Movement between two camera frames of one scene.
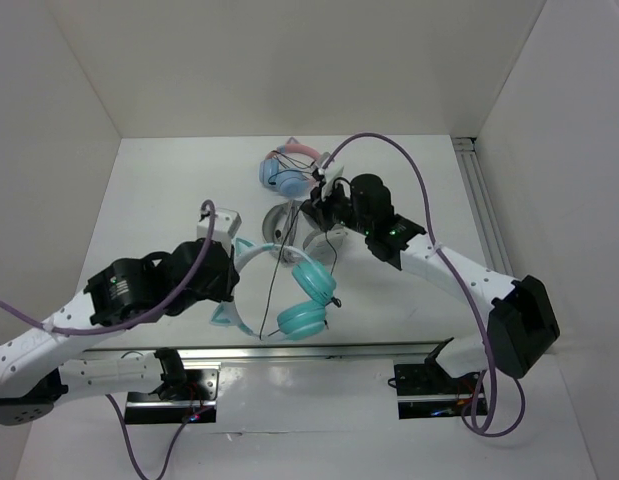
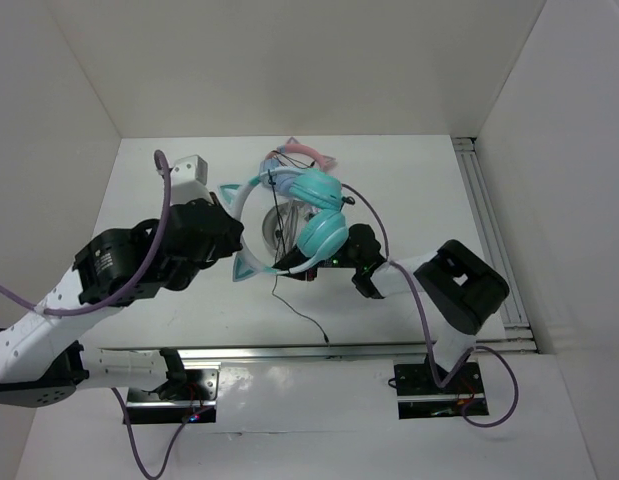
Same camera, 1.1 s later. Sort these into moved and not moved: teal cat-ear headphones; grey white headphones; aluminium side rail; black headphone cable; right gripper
Moved: right gripper; black headphone cable; teal cat-ear headphones
Not moved: grey white headphones; aluminium side rail
